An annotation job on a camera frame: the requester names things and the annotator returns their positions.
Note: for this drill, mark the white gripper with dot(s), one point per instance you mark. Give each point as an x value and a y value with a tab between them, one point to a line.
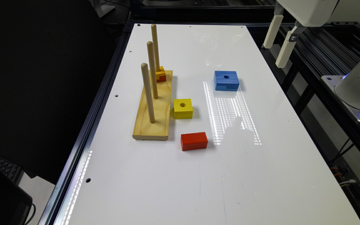
309	13

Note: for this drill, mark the yellow block with hole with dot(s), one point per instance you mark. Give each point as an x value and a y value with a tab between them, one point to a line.
183	109

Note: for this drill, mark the blue block with hole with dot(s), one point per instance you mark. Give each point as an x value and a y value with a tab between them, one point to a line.
226	81

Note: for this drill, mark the orange block on peg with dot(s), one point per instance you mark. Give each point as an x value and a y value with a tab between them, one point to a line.
160	75

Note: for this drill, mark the red rectangular block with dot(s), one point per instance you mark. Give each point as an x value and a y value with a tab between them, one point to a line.
193	141

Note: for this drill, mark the metal robot mounting plate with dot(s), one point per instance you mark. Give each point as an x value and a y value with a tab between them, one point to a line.
352	108

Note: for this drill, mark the rear wooden peg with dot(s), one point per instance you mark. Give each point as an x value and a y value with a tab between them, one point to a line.
154	33

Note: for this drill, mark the wooden peg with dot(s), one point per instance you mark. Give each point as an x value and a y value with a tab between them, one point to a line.
152	69
154	33
148	94

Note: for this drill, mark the middle wooden peg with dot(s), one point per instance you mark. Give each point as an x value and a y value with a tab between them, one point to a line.
152	69

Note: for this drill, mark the front wooden peg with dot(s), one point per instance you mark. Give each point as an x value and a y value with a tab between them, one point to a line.
148	94

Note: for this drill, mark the wooden peg base board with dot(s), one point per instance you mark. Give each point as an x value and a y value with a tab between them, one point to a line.
159	130

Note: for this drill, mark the black keyboard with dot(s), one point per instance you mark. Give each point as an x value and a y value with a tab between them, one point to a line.
11	170

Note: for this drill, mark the black monitor corner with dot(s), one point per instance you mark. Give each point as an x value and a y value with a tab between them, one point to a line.
15	203

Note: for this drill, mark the black aluminium frame rails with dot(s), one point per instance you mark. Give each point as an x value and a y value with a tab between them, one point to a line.
330	50

